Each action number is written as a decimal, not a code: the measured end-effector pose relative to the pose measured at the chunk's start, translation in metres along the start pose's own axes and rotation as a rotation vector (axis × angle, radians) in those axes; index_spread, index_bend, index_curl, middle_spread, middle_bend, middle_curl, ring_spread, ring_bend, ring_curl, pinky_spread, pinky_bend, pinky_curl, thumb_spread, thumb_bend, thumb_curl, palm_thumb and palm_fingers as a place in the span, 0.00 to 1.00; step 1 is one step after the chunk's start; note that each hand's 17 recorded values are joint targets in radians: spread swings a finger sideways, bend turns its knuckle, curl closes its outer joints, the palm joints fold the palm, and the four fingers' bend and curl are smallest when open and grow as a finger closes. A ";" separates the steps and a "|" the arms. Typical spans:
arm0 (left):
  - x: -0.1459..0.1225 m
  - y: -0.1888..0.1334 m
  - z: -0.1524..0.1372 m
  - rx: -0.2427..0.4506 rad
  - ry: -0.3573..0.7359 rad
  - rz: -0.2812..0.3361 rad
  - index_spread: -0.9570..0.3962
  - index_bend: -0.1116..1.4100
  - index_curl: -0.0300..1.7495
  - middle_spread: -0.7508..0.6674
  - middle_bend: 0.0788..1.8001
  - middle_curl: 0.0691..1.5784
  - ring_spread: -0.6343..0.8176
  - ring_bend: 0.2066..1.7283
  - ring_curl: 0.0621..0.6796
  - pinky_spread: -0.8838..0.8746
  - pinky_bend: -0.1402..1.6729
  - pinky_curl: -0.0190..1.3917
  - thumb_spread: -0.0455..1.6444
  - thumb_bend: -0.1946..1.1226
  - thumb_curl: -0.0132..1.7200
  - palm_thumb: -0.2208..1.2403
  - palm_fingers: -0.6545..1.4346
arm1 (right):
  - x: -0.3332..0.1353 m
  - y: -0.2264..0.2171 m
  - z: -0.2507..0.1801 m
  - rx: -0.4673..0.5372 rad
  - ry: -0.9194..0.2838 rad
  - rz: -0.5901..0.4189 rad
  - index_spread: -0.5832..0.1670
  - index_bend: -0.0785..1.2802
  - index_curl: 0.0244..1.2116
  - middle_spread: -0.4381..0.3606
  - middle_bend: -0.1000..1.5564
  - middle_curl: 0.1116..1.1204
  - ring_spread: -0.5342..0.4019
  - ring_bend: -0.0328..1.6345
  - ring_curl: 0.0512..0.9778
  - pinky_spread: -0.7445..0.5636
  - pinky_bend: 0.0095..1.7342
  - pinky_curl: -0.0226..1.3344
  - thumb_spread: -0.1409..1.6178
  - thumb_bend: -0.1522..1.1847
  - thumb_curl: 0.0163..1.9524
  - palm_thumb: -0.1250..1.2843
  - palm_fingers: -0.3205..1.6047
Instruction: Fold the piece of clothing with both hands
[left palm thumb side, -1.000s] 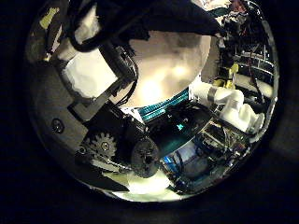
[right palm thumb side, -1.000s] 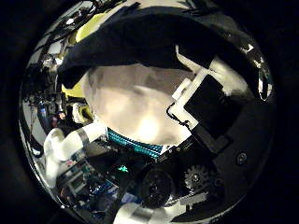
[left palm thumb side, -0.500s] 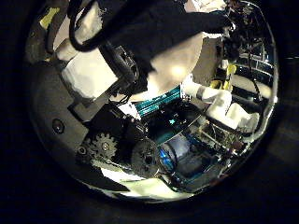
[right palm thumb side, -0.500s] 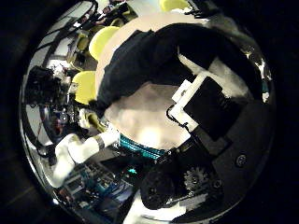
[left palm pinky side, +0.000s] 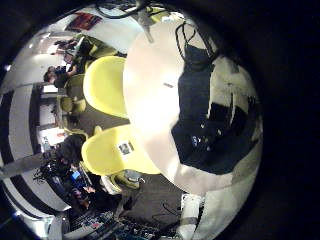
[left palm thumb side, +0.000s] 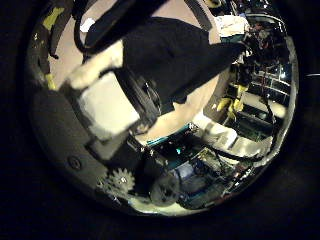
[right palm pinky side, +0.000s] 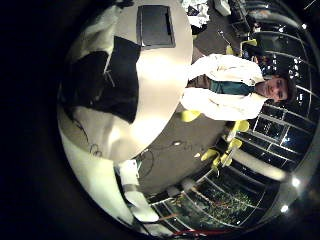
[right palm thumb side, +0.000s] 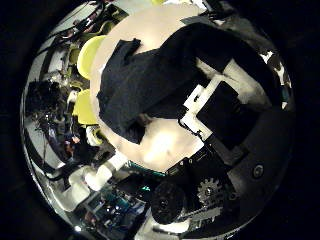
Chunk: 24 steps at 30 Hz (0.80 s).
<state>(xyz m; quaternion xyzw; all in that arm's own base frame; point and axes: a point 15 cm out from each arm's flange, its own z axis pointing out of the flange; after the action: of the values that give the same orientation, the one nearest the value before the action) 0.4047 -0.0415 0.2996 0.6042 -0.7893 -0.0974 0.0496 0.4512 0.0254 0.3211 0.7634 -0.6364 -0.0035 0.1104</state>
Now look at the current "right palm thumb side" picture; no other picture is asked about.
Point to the dark navy polo shirt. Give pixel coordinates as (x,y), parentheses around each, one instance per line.
(146,80)

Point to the large white cloth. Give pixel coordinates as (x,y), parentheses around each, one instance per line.
(281,75)

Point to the small white cloth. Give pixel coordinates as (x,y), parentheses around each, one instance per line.
(266,56)

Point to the open rack of circuit boards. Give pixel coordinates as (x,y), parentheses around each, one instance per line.
(113,206)

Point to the yellow shell chair with label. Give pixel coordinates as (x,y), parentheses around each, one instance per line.
(85,110)

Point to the person with dark hair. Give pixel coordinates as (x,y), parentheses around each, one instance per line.
(41,96)

